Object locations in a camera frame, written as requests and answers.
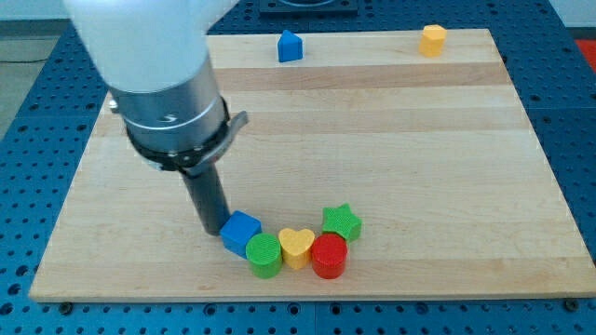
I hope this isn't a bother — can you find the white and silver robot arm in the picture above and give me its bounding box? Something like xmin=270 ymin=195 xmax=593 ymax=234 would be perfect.
xmin=64 ymin=0 xmax=248 ymax=175

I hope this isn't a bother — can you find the green star block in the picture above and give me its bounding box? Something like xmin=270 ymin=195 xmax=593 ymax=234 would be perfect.
xmin=322 ymin=203 xmax=362 ymax=243

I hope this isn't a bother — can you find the yellow heart block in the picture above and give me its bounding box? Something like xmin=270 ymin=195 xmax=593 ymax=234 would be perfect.
xmin=278 ymin=228 xmax=316 ymax=270

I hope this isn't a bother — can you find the blue cube block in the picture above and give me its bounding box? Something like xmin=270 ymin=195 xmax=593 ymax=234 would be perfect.
xmin=220 ymin=210 xmax=262 ymax=258

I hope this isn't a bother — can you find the red cylinder block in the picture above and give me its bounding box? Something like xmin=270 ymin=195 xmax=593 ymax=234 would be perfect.
xmin=311 ymin=233 xmax=348 ymax=279

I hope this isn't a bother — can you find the green cylinder block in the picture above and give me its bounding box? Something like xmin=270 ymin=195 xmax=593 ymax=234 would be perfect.
xmin=246 ymin=233 xmax=282 ymax=279

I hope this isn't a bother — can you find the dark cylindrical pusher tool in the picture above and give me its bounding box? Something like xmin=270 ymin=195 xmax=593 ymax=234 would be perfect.
xmin=183 ymin=165 xmax=231 ymax=235

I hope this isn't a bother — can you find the blue triangular prism block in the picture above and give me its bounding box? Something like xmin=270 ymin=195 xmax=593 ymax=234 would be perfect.
xmin=278 ymin=30 xmax=304 ymax=62

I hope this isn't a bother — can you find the wooden board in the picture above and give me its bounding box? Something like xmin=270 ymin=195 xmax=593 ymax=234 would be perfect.
xmin=29 ymin=29 xmax=595 ymax=302

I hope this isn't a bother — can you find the yellow hexagon block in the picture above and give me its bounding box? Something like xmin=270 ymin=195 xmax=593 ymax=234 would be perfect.
xmin=418 ymin=24 xmax=447 ymax=58

